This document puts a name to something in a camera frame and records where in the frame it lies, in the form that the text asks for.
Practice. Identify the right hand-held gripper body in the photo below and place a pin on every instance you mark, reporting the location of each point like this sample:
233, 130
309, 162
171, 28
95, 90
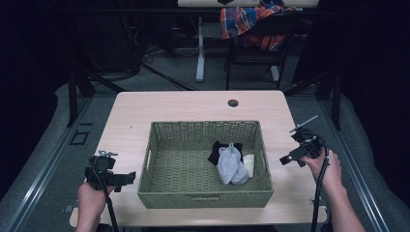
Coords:
308, 141

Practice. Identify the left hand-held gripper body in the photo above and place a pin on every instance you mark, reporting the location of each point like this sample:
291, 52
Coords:
102, 172

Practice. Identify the cream sock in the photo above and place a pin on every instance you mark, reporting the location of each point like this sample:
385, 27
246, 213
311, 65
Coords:
250, 163

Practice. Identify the grey sock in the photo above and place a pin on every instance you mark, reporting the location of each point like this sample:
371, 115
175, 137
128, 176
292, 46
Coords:
230, 167

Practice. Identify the black sock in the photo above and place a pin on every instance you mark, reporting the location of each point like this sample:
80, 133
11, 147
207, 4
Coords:
216, 154

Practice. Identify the green woven basket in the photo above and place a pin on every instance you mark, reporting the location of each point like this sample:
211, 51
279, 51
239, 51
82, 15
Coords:
205, 164

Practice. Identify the person's left hand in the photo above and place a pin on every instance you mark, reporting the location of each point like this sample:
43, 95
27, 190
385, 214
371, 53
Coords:
91, 199

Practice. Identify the person's right hand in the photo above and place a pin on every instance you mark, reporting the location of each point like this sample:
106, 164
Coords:
325, 170

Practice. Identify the black metal stand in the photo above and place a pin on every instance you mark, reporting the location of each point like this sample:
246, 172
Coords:
325, 90
80, 87

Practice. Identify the black chair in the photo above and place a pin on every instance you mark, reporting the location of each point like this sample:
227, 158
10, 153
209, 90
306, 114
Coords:
257, 51

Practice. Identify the plaid cloth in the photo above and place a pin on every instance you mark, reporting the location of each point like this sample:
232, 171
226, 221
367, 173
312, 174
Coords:
245, 21

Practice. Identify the white desk with metal leg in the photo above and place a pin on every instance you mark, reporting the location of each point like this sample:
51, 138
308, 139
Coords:
206, 32

